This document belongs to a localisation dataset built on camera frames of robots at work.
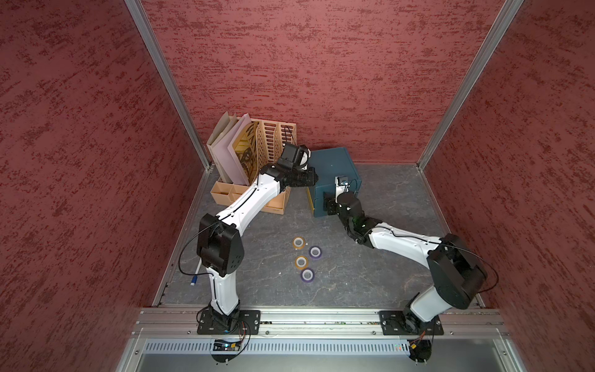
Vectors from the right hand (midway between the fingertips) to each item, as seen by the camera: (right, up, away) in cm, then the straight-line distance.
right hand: (332, 195), depth 88 cm
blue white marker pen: (-51, -30, -7) cm, 60 cm away
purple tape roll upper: (-6, -24, +1) cm, 25 cm away
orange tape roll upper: (-13, -21, +3) cm, 25 cm away
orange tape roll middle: (-12, -27, -2) cm, 30 cm away
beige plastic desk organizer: (-26, +26, +15) cm, 40 cm away
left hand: (-7, +5, -3) cm, 9 cm away
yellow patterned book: (-37, +20, +9) cm, 43 cm away
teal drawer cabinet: (-1, +13, +3) cm, 13 cm away
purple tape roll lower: (-11, -28, -3) cm, 31 cm away
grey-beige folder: (-45, +29, +5) cm, 53 cm away
